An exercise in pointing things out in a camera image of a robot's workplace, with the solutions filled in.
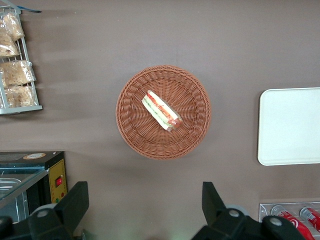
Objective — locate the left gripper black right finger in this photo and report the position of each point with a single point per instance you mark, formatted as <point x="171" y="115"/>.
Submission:
<point x="225" y="222"/>

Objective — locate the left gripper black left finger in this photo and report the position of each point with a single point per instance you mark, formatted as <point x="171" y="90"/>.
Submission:
<point x="52" y="220"/>

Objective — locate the black glass food warmer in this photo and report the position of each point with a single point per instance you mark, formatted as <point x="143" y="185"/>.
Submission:
<point x="56" y="170"/>

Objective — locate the cream plastic tray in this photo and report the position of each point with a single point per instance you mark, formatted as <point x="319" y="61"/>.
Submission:
<point x="290" y="127"/>

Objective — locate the clear bag of snacks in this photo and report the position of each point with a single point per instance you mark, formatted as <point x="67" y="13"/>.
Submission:
<point x="20" y="96"/>
<point x="7" y="46"/>
<point x="13" y="26"/>
<point x="17" y="72"/>

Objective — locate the wrapped sandwich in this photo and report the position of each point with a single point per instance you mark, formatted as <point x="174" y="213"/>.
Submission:
<point x="160" y="110"/>

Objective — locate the red soda can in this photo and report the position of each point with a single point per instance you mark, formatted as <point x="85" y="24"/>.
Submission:
<point x="312" y="216"/>
<point x="293" y="221"/>

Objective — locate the clear acrylic can holder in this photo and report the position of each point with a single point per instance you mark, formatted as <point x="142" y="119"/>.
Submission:
<point x="265" y="208"/>

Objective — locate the blue tape strip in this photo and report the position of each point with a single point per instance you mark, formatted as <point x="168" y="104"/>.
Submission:
<point x="31" y="10"/>

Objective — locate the round brown wicker basket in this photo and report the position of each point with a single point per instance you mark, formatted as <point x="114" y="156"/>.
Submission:
<point x="140" y="135"/>

